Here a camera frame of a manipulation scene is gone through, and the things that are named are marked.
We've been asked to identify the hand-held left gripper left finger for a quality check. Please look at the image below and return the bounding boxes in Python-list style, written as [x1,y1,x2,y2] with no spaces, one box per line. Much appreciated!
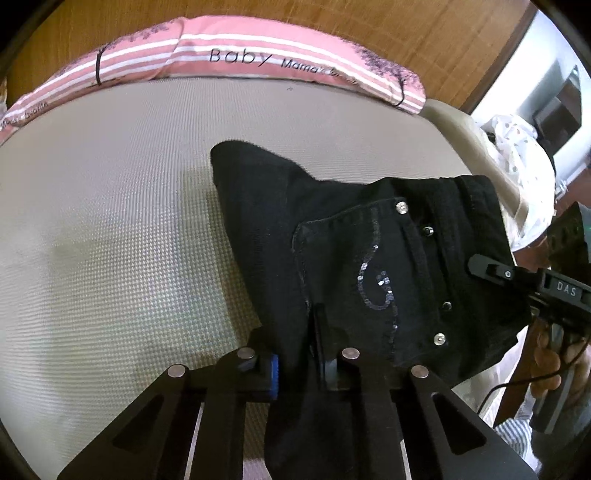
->
[55,344,281,480]

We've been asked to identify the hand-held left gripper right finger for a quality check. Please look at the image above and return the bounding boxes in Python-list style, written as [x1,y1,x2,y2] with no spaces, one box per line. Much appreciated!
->
[311,304,539,480]

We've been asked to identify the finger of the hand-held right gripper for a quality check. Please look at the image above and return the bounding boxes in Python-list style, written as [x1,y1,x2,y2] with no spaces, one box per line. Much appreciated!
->
[468,255,540,296]

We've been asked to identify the black pants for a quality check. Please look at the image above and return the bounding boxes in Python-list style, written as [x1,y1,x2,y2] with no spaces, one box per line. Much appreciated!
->
[210,140,533,480]

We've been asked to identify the person's right hand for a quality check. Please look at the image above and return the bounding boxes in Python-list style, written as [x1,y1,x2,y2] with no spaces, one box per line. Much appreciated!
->
[529,323,573,398]

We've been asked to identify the white polka dot cloth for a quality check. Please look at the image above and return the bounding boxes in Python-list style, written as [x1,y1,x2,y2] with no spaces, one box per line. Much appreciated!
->
[484,113,558,251]

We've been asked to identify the beige satin quilt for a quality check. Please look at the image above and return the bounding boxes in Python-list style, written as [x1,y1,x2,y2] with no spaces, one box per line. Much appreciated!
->
[422,99,525,232]

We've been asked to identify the grey striped cloth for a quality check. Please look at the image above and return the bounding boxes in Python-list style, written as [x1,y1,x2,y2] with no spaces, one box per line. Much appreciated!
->
[493,418,539,468]

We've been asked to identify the beige textured bed mat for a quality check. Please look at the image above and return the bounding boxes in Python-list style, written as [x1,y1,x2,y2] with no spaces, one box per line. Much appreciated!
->
[0,76,509,480]

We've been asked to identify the wooden headboard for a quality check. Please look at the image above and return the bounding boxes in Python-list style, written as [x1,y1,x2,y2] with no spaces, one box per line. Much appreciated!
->
[7,0,539,112]

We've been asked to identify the pink striped pillow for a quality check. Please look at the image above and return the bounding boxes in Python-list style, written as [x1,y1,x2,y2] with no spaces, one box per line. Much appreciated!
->
[0,15,427,146]

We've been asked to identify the black cable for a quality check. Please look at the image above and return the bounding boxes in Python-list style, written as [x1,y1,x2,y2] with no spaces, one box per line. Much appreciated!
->
[475,337,591,414]

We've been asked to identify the brown wooden bed frame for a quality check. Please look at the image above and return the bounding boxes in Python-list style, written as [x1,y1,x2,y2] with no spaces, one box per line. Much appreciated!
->
[494,323,536,428]

